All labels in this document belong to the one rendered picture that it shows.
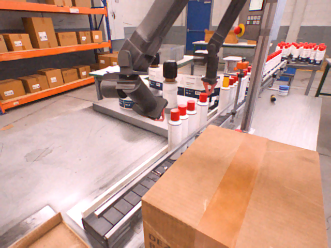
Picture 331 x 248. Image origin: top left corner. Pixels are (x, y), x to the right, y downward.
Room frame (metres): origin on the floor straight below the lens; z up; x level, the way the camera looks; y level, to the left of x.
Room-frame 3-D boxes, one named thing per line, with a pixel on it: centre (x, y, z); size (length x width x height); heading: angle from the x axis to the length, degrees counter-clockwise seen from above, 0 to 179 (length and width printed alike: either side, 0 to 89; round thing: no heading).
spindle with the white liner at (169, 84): (1.11, -0.03, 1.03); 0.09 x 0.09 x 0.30
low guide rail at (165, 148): (0.79, -0.10, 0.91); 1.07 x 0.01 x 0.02; 144
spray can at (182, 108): (0.69, -0.06, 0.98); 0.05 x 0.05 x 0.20
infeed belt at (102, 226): (1.00, -0.30, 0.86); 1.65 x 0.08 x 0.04; 144
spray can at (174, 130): (0.64, -0.04, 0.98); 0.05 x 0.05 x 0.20
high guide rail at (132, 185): (0.75, -0.16, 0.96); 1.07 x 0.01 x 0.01; 144
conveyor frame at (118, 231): (1.00, -0.30, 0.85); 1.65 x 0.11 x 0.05; 144
